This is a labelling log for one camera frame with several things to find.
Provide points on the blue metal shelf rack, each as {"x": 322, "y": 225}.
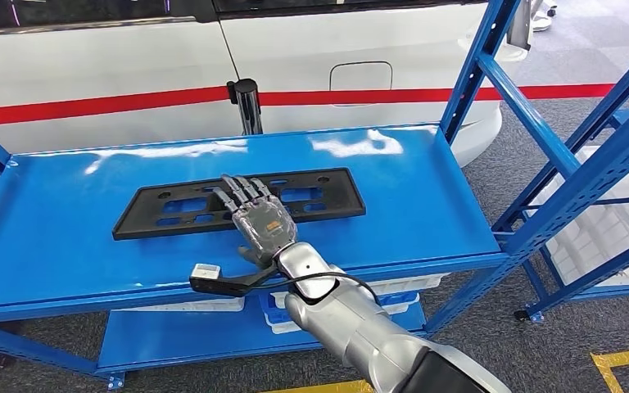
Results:
{"x": 591, "y": 277}
{"x": 130, "y": 217}

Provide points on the red barrier belt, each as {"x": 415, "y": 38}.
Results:
{"x": 401, "y": 95}
{"x": 103, "y": 103}

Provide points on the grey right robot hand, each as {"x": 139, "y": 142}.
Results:
{"x": 263, "y": 225}

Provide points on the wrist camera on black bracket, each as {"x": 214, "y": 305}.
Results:
{"x": 206, "y": 271}

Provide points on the white wheeled chair base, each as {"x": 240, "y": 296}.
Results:
{"x": 541, "y": 19}

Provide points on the black barrier post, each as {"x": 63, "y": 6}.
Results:
{"x": 246, "y": 108}

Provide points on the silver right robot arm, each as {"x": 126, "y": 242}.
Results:
{"x": 358, "y": 331}

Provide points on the white car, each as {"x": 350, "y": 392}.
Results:
{"x": 103, "y": 59}

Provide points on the black license plate frame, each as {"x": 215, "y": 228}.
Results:
{"x": 344, "y": 198}

